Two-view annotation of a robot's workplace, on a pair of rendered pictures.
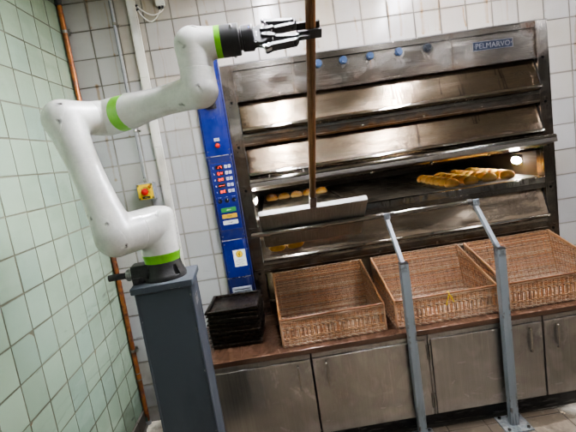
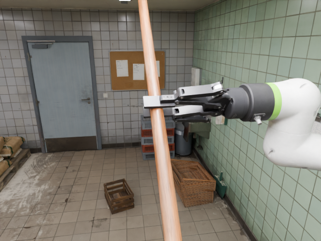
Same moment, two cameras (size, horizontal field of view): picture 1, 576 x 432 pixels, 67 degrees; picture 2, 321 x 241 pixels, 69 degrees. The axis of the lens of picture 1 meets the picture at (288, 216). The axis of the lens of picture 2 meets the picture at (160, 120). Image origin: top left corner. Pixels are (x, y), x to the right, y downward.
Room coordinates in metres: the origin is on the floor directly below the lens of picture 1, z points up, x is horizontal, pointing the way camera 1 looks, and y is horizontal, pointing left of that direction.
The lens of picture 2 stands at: (1.87, -0.20, 2.05)
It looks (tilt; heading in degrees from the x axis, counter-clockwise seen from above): 18 degrees down; 173
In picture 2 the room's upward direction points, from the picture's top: straight up
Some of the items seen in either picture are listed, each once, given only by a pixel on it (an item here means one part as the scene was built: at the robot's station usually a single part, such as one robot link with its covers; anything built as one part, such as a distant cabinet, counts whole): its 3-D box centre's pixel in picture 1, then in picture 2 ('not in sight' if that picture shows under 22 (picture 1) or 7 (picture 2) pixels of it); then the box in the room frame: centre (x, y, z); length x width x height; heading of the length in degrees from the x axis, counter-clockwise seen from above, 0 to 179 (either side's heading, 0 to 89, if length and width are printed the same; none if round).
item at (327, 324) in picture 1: (325, 299); not in sight; (2.36, -0.14, 0.72); 0.56 x 0.49 x 0.28; 93
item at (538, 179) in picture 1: (400, 201); not in sight; (2.67, -0.70, 1.16); 1.80 x 0.06 x 0.04; 91
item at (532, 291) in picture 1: (531, 266); not in sight; (2.39, -1.33, 0.72); 0.56 x 0.49 x 0.28; 93
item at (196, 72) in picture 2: not in sight; (196, 79); (-2.15, 0.92, 1.44); 0.28 x 0.11 x 0.38; 1
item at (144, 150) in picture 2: not in sight; (157, 143); (-2.17, 0.23, 0.23); 0.60 x 0.40 x 0.16; 91
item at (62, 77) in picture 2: not in sight; (65, 98); (-2.50, -1.44, 1.08); 1.14 x 0.09 x 2.16; 91
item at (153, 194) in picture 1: (147, 191); not in sight; (2.56, 0.79, 1.46); 0.10 x 0.07 x 0.10; 91
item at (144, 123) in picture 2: not in sight; (157, 121); (-2.16, 0.23, 0.68); 0.60 x 0.40 x 0.16; 92
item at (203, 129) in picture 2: not in sight; (195, 128); (-1.65, 0.81, 0.71); 0.47 x 0.36 x 0.91; 1
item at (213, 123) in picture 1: (243, 219); not in sight; (3.55, 0.37, 1.07); 1.93 x 0.16 x 2.15; 1
